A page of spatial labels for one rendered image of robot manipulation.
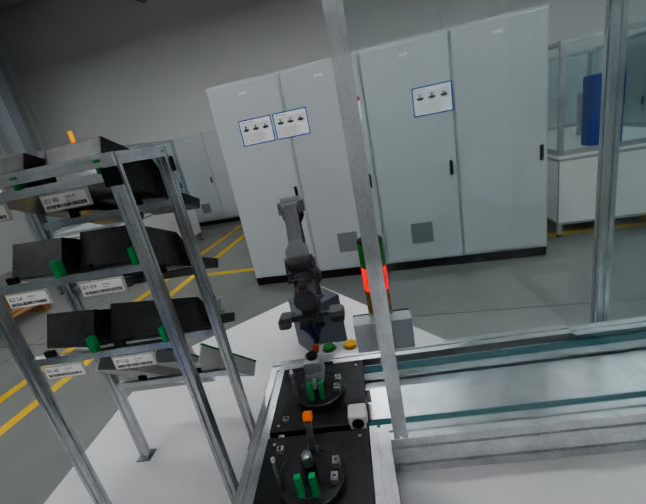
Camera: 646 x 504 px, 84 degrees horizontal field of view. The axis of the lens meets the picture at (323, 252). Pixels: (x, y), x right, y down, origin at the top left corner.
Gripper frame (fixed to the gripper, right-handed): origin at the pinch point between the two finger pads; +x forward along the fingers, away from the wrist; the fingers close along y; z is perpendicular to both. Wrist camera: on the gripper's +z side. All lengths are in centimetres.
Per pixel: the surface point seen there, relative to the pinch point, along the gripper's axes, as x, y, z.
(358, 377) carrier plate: 12.1, -10.2, -6.8
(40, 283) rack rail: -38, 41, -33
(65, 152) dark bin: -59, 32, -26
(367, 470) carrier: 12.4, -10.9, -35.5
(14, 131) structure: -185, 657, 666
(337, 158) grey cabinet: -26, -7, 290
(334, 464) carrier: 9.1, -4.7, -36.2
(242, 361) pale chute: 2.2, 21.0, -6.2
